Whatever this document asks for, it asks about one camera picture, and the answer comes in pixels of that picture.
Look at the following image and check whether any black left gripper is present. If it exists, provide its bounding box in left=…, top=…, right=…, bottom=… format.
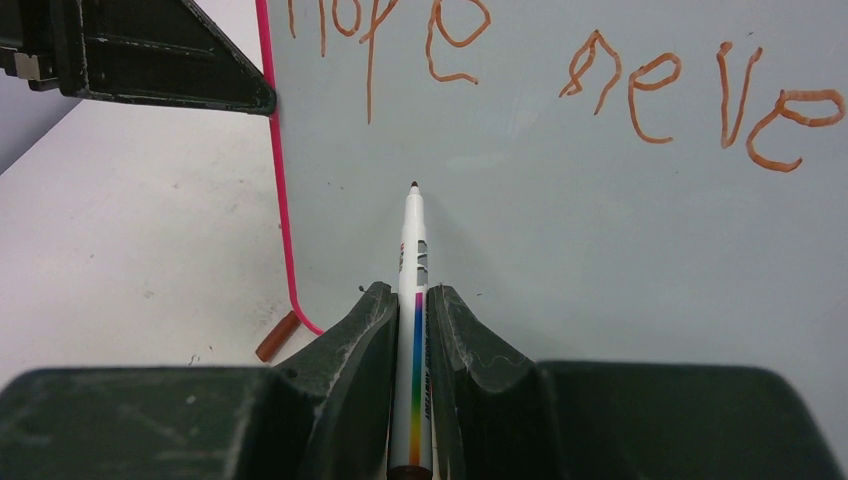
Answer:
left=1, top=0, right=277, bottom=116

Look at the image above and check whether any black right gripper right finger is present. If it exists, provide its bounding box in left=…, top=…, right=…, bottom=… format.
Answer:
left=427, top=286, right=844, bottom=479

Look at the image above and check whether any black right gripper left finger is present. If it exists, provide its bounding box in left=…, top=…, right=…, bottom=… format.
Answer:
left=1, top=282, right=398, bottom=479

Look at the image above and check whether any brown marker cap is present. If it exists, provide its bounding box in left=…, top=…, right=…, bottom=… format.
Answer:
left=255, top=310, right=301, bottom=363

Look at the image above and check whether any white whiteboard marker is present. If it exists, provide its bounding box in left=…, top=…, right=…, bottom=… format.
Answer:
left=387, top=182, right=433, bottom=479

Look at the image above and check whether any pink framed whiteboard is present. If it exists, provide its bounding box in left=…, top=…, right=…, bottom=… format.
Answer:
left=257, top=1, right=847, bottom=459

